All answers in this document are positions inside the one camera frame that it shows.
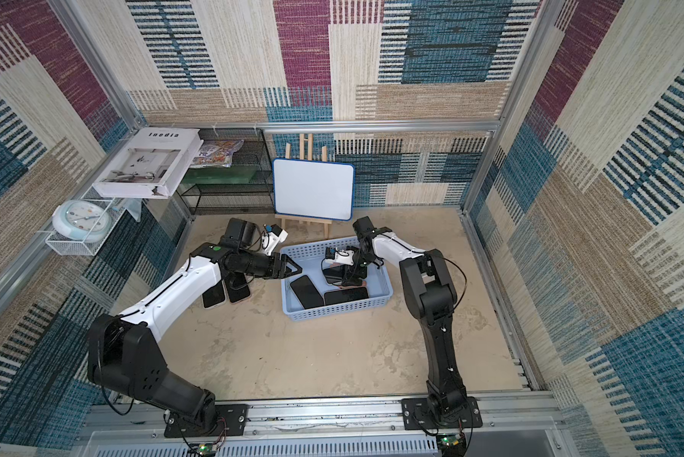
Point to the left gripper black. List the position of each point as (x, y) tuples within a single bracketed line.
[(281, 271)]

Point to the white whiteboard blue frame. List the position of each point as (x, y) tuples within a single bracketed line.
[(313, 189)]

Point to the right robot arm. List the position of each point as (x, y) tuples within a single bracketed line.
[(431, 298)]

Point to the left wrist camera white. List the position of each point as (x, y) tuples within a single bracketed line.
[(272, 236)]

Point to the white round clock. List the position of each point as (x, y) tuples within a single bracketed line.
[(82, 220)]

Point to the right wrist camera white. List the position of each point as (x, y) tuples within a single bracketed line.
[(340, 256)]

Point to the wooden easel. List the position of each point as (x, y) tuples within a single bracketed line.
[(306, 154)]

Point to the dark reddish phone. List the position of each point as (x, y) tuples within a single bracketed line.
[(335, 274)]

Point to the clear acrylic shelf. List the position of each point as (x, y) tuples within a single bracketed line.
[(117, 208)]

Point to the aluminium front rail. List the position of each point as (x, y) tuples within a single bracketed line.
[(515, 423)]

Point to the white book box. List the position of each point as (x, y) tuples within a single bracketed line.
[(151, 165)]

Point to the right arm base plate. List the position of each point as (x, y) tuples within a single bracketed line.
[(416, 416)]

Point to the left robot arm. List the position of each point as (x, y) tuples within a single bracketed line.
[(124, 354)]

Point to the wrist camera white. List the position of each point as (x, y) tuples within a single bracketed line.
[(340, 256), (272, 236)]

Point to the black phone top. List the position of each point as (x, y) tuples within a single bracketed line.
[(214, 296)]

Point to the colourful snack packet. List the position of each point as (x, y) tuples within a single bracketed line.
[(216, 154)]

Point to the black phone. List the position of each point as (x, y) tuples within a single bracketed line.
[(342, 296), (237, 287), (214, 296), (306, 293)]

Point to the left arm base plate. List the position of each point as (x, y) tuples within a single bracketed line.
[(228, 418)]

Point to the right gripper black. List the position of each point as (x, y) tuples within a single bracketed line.
[(349, 271)]

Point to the black wire rack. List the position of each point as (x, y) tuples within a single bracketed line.
[(246, 186)]

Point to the blue plastic storage basket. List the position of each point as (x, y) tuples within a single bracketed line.
[(310, 257)]

